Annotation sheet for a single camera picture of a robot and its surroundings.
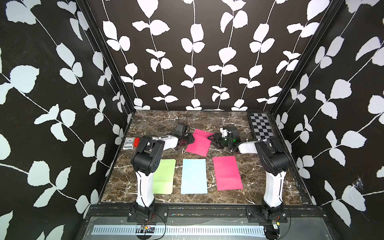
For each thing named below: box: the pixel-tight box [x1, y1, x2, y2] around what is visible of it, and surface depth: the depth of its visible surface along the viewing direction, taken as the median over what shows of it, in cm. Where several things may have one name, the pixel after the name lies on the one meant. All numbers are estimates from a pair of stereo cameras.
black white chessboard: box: [249, 112, 274, 140], surface depth 112 cm
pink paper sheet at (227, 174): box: [212, 156, 244, 191], surface depth 90 cm
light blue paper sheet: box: [181, 159, 208, 195], surface depth 90 cm
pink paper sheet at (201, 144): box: [186, 128, 215, 157], surface depth 103 cm
